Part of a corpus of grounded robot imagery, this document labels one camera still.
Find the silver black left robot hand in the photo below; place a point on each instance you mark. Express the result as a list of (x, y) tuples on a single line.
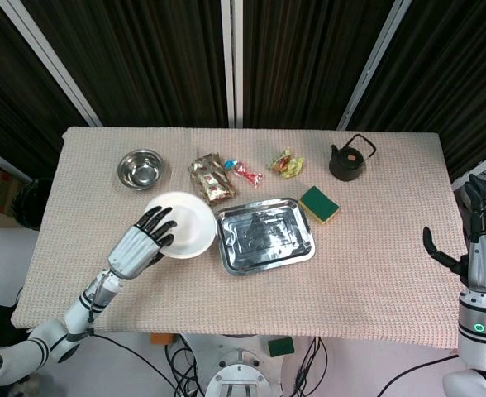
[(133, 252)]

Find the white round plate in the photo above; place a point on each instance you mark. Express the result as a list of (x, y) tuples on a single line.
[(193, 231)]

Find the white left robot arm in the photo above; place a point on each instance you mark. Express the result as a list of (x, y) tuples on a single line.
[(77, 310)]

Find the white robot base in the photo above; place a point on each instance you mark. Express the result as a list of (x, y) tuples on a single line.
[(239, 372)]

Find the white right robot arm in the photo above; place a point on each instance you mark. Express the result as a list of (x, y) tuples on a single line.
[(480, 331)]

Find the shiny steel rectangular tray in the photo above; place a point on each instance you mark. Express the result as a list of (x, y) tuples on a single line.
[(268, 237)]

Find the stainless steel bowl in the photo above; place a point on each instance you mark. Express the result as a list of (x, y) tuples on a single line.
[(140, 169)]

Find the orange block under table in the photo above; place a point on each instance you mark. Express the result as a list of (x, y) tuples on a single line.
[(161, 339)]

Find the gold red snack bag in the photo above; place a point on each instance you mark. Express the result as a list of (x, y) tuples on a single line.
[(212, 182)]

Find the black plastic bag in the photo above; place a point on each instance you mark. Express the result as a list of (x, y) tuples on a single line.
[(30, 204)]

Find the blue candy wrapper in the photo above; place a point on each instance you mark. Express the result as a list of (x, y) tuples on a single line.
[(230, 164)]

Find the red candy wrapper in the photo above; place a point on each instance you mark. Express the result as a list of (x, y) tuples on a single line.
[(247, 173)]

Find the beige waffle tablecloth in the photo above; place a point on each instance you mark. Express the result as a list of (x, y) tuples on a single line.
[(350, 281)]

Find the black cast iron kettle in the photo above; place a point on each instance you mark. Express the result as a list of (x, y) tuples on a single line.
[(348, 165)]

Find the green block under table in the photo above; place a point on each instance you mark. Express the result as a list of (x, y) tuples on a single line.
[(281, 347)]

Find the yellow green snack bag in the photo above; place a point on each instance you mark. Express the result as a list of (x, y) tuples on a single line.
[(286, 165)]

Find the green yellow sponge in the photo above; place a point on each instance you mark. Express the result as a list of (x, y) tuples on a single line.
[(319, 204)]

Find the dark pleated curtain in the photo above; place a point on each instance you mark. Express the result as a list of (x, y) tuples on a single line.
[(15, 91), (144, 62), (454, 74), (301, 62)]

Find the white slanted frame post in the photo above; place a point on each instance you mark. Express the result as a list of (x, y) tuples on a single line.
[(377, 62), (53, 60), (3, 161), (480, 169)]

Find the white upright frame post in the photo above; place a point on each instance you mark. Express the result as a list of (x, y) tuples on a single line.
[(231, 62)]

